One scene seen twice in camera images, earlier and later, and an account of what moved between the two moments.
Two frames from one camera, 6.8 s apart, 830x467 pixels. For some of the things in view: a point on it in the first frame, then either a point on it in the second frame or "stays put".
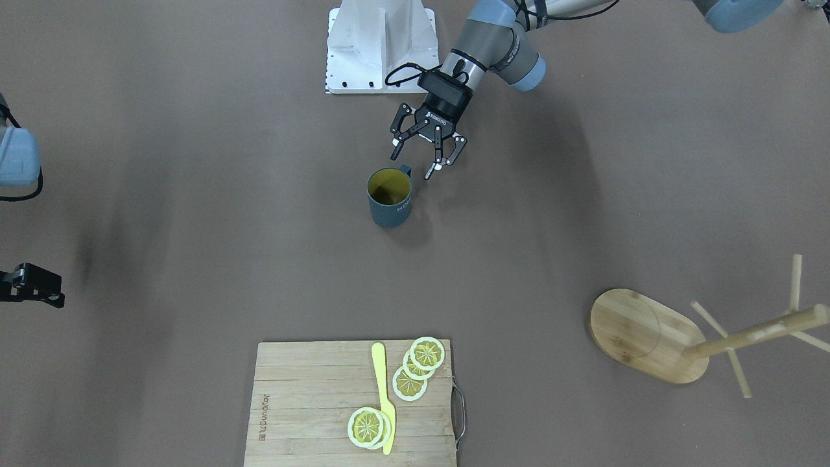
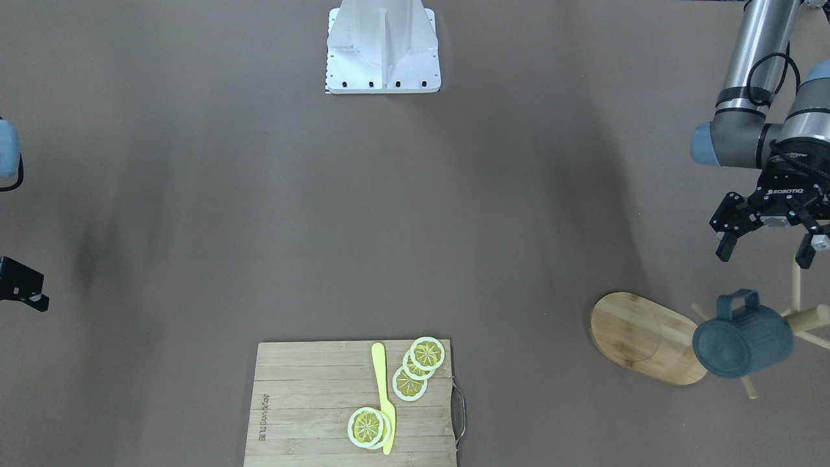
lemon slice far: [407, 388] stays put
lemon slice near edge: [427, 353] stays put
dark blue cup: [389, 191] → [742, 342]
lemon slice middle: [414, 372] stays put
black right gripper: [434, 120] → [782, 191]
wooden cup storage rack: [657, 338] stays put
